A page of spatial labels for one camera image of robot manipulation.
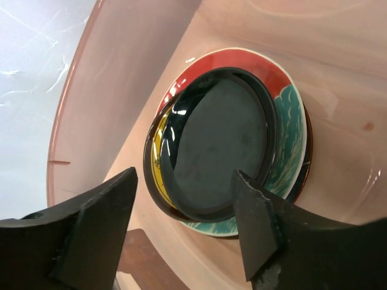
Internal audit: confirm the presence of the black plate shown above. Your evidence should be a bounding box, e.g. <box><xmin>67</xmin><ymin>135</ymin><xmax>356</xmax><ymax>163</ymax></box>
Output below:
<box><xmin>160</xmin><ymin>67</ymin><xmax>278</xmax><ymax>222</ymax></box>

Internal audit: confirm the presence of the blue-green glazed plate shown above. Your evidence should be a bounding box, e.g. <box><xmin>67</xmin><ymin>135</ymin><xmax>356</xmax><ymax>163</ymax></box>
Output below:
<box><xmin>284</xmin><ymin>102</ymin><xmax>314</xmax><ymax>203</ymax></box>

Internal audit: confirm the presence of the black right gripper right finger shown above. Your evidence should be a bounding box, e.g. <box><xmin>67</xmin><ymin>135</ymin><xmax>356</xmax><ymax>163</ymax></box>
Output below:
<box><xmin>232</xmin><ymin>170</ymin><xmax>386</xmax><ymax>289</ymax></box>

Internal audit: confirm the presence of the yellow patterned plate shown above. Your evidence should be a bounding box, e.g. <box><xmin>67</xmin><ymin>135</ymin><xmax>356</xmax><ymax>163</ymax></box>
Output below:
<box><xmin>143</xmin><ymin>99</ymin><xmax>189</xmax><ymax>222</ymax></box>

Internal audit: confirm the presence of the red plate with teal flower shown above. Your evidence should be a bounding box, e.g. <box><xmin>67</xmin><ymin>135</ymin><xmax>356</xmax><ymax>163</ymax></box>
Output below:
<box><xmin>163</xmin><ymin>48</ymin><xmax>307</xmax><ymax>237</ymax></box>

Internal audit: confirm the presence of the pink translucent plastic bin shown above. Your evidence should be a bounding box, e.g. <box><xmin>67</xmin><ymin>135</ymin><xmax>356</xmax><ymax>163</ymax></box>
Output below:
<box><xmin>47</xmin><ymin>1</ymin><xmax>386</xmax><ymax>289</ymax></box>

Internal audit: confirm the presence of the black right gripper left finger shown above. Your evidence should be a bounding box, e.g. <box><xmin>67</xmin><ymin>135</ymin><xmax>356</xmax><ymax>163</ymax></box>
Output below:
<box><xmin>1</xmin><ymin>167</ymin><xmax>138</xmax><ymax>289</ymax></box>

